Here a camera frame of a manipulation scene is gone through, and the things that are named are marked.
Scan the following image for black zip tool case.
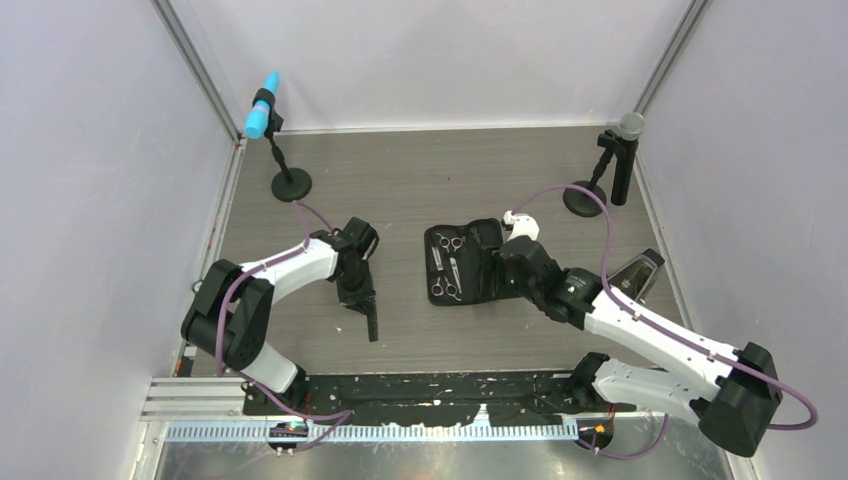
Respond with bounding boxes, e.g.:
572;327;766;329
424;218;518;307

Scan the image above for silver hair scissors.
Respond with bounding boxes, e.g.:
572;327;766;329
430;232;465;272

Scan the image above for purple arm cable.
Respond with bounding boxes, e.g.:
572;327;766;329
510;184;820;462
214;201;355;453

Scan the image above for black microphone stand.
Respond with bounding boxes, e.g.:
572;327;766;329
264;112;313;202
563;129;624;218

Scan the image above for black mounting base plate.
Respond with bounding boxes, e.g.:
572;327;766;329
279;371;635;427

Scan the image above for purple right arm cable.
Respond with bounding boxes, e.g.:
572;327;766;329
510;184;820;462

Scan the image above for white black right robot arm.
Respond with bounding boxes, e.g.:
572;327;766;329
499;236;783;458

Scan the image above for aluminium frame rail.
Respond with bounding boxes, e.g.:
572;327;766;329
139;370;745;444

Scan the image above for black silver microphone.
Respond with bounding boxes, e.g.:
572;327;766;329
611;112;645;206

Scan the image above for black left microphone stand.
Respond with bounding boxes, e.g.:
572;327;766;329
264;112;313;202

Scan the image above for black hair comb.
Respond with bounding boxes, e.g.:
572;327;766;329
363;299;379;342

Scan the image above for silver thinning scissors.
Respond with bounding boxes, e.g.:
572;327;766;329
427;253;463;305

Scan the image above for clear black box device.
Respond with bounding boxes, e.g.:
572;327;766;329
608;248;665;304

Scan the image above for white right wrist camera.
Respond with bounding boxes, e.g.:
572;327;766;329
501;211;540;243

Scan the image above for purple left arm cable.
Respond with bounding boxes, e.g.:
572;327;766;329
214;201;355;453

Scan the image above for blue microphone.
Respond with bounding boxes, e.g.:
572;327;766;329
244;71;280;140

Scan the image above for black right microphone stand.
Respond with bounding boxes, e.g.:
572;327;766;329
563;129;624;218

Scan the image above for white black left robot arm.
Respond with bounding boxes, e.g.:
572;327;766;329
181;217;379;414

